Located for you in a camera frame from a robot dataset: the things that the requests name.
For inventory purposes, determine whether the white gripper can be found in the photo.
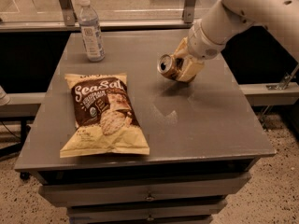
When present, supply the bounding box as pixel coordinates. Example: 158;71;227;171
173;19;225;82

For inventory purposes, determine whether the orange soda can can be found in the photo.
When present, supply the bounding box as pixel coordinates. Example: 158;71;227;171
157;54;183;80

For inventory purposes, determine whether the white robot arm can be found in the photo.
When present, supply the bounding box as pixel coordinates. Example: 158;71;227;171
175;0;299;84

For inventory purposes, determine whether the clear plastic water bottle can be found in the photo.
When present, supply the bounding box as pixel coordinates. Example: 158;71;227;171
78;0;105;62

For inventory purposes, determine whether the yellow sea salt chips bag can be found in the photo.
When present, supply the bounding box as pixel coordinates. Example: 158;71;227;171
60;74;150;158

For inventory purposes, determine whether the grey upper drawer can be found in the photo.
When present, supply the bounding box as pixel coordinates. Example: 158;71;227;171
39;172;250;207

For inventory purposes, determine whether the grey drawer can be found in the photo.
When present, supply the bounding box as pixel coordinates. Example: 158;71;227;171
67;198;227;224
39;172;250;207

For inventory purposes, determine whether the grey lower drawer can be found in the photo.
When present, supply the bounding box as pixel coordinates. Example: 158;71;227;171
67;198;227;224

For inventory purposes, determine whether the metal railing frame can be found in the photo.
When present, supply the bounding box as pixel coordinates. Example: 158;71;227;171
0;20;192;33

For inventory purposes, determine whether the right metal railing post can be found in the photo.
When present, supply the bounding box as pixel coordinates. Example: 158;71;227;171
182;0;196;23

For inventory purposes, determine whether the metal railing post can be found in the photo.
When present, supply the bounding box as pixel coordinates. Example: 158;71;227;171
182;0;196;23
59;0;77;26

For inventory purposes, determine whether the left metal railing post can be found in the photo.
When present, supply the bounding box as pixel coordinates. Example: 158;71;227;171
59;0;77;26

